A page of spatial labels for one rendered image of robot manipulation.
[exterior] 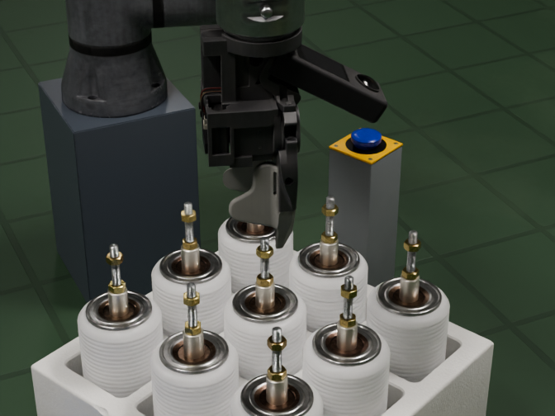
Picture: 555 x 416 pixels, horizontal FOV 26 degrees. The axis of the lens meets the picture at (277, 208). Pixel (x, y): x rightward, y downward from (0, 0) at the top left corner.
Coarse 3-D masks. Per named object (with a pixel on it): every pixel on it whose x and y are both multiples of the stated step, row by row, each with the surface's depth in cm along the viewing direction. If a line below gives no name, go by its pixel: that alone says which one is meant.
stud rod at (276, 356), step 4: (276, 328) 119; (280, 328) 119; (272, 332) 119; (276, 332) 119; (280, 332) 119; (272, 336) 120; (276, 336) 119; (280, 336) 119; (276, 340) 119; (280, 340) 120; (272, 352) 121; (276, 352) 120; (280, 352) 120; (272, 356) 121; (276, 356) 120; (280, 356) 121; (272, 360) 121; (276, 360) 121; (280, 360) 121; (272, 364) 122; (276, 364) 121; (280, 364) 121; (272, 368) 122; (276, 368) 121; (280, 368) 122
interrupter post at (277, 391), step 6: (270, 384) 122; (276, 384) 122; (282, 384) 122; (270, 390) 122; (276, 390) 122; (282, 390) 122; (270, 396) 123; (276, 396) 122; (282, 396) 123; (270, 402) 123; (276, 402) 123; (282, 402) 123
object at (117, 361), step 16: (80, 320) 136; (160, 320) 137; (80, 336) 136; (96, 336) 134; (112, 336) 133; (128, 336) 134; (144, 336) 134; (160, 336) 138; (96, 352) 135; (112, 352) 134; (128, 352) 134; (144, 352) 135; (96, 368) 136; (112, 368) 135; (128, 368) 136; (144, 368) 137; (96, 384) 138; (112, 384) 136; (128, 384) 137; (144, 384) 138
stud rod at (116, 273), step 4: (112, 244) 132; (116, 244) 132; (112, 248) 132; (116, 248) 132; (112, 252) 132; (116, 252) 133; (112, 256) 133; (116, 256) 133; (112, 268) 134; (116, 268) 134; (112, 272) 134; (116, 272) 134; (120, 272) 134; (112, 276) 134; (116, 276) 134; (120, 276) 134; (112, 280) 134; (116, 280) 134; (120, 280) 135; (112, 284) 135; (116, 284) 135; (120, 284) 135
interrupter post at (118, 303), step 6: (126, 288) 136; (108, 294) 135; (114, 294) 135; (120, 294) 135; (126, 294) 135; (108, 300) 136; (114, 300) 135; (120, 300) 135; (126, 300) 136; (114, 306) 135; (120, 306) 135; (126, 306) 136; (114, 312) 136; (120, 312) 136; (126, 312) 136
